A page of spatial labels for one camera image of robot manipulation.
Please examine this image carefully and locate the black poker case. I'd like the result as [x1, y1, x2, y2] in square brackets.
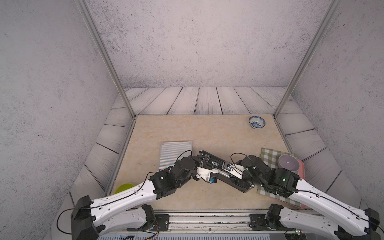
[197, 150, 255, 193]

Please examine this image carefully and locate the silver aluminium poker case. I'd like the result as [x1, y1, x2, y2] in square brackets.
[159, 141, 193, 170]

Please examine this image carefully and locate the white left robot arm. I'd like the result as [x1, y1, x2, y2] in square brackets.
[71, 156, 219, 240]

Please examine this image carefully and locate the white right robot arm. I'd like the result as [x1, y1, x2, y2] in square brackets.
[232, 155, 381, 240]

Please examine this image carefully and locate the green white checkered cloth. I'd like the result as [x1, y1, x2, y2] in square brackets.
[257, 148, 306, 209]

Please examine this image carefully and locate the purple bowl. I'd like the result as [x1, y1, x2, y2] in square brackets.
[278, 154, 301, 173]

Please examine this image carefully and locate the blue white porcelain bowl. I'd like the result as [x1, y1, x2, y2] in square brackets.
[249, 116, 266, 130]

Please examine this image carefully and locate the pink tray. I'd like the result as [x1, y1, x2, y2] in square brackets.
[298, 158, 307, 209]

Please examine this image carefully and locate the lime green plate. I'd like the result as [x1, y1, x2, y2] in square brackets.
[115, 183, 135, 194]

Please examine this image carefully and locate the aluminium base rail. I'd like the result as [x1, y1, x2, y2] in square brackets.
[78, 209, 301, 240]

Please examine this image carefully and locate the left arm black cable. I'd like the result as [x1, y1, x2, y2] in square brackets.
[56, 149, 193, 235]

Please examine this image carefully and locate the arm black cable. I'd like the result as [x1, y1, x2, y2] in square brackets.
[56, 149, 193, 235]
[229, 152, 384, 235]

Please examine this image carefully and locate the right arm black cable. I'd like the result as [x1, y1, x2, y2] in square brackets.
[229, 152, 384, 235]

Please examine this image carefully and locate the right aluminium corner post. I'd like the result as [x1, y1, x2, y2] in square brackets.
[273, 0, 342, 120]

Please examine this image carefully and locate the aluminium corner post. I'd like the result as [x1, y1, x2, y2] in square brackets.
[75, 0, 136, 119]
[273, 0, 342, 120]

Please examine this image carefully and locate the left aluminium corner post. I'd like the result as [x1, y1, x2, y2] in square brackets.
[75, 0, 136, 119]

